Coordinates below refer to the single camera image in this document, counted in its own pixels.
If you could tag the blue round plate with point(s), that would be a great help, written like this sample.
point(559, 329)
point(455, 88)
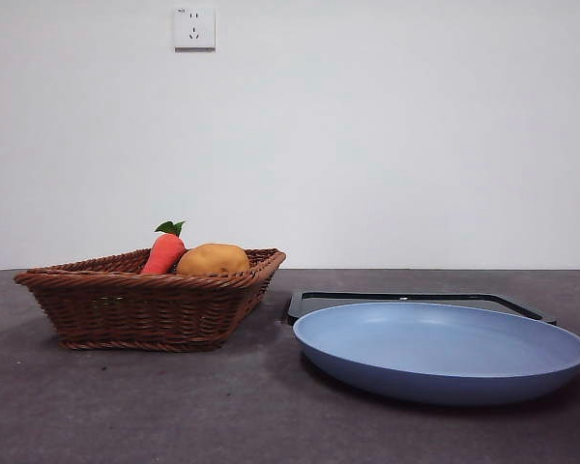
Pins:
point(440, 348)

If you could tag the black rectangular tray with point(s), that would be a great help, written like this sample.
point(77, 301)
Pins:
point(295, 309)

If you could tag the brown potato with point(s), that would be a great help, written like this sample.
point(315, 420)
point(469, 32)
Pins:
point(212, 261)

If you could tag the orange toy carrot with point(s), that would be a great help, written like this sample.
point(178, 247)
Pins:
point(162, 253)

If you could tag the brown wicker basket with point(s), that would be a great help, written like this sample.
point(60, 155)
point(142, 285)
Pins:
point(125, 314)

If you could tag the white wall socket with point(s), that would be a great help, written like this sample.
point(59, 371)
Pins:
point(195, 29)

